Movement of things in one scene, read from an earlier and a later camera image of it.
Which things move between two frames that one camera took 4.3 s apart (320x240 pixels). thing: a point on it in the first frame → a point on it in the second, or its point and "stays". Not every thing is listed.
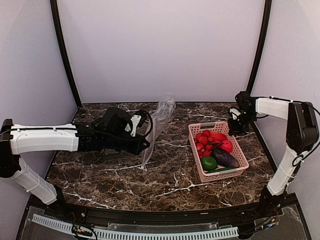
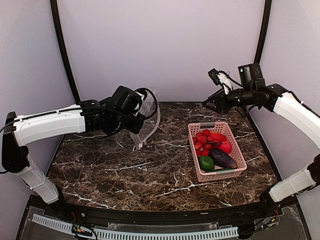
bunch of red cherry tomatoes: (204, 142) stays
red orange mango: (218, 137) stays
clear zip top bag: (160, 119) → (151, 113)
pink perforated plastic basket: (194, 129) stays
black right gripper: (233, 129) → (218, 97)
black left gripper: (137, 148) → (136, 128)
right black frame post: (261, 44) stays
